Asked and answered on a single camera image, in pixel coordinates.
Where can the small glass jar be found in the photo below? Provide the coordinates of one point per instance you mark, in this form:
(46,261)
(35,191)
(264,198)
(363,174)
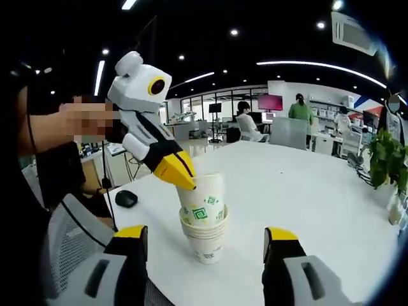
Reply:
(395,212)

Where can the green print paper cup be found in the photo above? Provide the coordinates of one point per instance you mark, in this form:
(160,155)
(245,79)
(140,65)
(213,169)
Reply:
(197,197)

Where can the stack of white paper cups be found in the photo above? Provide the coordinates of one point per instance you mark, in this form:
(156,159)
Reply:
(207,248)

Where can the grey mesh office chair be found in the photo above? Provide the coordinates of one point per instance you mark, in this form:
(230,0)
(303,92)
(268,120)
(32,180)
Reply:
(70,236)

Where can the black monitor on wheeled stand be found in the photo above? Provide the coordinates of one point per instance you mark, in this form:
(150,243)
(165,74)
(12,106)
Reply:
(215,107)

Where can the black computer mouse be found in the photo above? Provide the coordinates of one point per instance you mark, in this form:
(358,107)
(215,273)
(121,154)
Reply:
(126,198)

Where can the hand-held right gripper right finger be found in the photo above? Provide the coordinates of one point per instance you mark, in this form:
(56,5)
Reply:
(280,277)

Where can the potted green plant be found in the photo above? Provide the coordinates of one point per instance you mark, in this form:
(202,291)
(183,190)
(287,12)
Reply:
(387,159)

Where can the grey fabric office chair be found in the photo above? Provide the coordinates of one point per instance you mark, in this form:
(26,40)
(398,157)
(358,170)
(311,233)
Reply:
(288,134)

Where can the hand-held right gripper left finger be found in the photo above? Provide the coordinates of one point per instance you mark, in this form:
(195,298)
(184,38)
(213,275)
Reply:
(130,274)

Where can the white ceiling light strip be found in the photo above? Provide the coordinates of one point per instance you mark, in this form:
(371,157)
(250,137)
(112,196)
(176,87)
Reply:
(318,65)
(99,78)
(194,79)

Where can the pink screen monitor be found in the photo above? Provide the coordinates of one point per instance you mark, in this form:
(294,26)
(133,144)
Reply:
(270,102)

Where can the ceiling air conditioner vent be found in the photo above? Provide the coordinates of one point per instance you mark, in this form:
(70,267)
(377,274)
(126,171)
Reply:
(354,32)

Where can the white table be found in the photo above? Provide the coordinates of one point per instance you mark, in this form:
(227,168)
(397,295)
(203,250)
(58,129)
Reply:
(287,191)

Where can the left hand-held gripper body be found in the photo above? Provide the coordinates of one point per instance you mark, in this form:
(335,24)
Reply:
(134,89)

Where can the white storage shelves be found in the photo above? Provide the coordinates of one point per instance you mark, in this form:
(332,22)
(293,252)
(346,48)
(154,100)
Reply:
(325,111)

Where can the small desk monitor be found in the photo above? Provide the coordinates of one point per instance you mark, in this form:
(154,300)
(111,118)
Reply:
(268,116)

